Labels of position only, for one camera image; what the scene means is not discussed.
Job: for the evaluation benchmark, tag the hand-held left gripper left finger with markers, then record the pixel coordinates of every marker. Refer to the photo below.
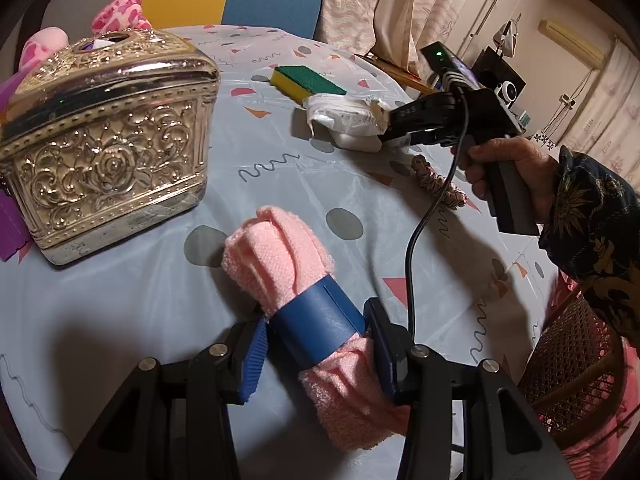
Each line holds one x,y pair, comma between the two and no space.
252,365

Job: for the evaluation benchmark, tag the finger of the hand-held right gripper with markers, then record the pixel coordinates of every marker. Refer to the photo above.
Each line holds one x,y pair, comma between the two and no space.
400,138

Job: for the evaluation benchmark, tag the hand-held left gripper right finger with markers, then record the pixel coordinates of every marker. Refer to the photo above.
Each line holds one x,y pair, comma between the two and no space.
382,355

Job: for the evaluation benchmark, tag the white socks with paper label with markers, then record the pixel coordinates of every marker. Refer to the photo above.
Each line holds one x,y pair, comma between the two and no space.
340,115

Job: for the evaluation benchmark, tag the pink towel blue band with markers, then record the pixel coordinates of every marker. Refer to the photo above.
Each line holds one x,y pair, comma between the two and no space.
280,260

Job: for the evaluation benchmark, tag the person's right hand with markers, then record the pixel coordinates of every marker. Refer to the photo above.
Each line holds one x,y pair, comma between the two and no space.
530,165

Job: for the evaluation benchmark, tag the pink satin scrunchie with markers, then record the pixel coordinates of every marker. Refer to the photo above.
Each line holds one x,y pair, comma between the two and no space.
435,185

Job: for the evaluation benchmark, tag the wooden side table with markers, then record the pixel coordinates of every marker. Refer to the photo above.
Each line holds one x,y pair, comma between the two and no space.
395,72

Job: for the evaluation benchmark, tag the metal stand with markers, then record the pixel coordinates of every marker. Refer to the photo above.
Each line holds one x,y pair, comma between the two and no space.
507,30

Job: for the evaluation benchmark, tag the cream air conditioner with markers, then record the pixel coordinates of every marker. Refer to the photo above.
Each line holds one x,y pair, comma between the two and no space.
575,40

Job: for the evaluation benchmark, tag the green yellow sponge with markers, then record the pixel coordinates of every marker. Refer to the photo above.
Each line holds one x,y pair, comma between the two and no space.
300,77

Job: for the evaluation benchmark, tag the sheer white curtain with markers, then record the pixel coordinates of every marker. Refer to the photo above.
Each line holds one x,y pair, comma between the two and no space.
610,100

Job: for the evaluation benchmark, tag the pink printed curtain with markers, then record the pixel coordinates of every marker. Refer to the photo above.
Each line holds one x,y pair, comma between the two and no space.
360,5

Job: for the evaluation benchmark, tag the brown rattan chair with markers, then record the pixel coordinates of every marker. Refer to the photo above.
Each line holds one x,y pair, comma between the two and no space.
565,360

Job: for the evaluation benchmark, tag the silver ornate tissue box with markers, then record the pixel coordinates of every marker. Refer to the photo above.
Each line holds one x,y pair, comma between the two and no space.
110,160

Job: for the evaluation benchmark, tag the purple cardboard box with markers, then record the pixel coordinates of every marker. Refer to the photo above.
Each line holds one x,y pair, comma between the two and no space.
10,230

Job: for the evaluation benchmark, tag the pink spotted giraffe plush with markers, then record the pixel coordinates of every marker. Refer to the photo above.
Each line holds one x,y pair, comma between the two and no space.
120,15

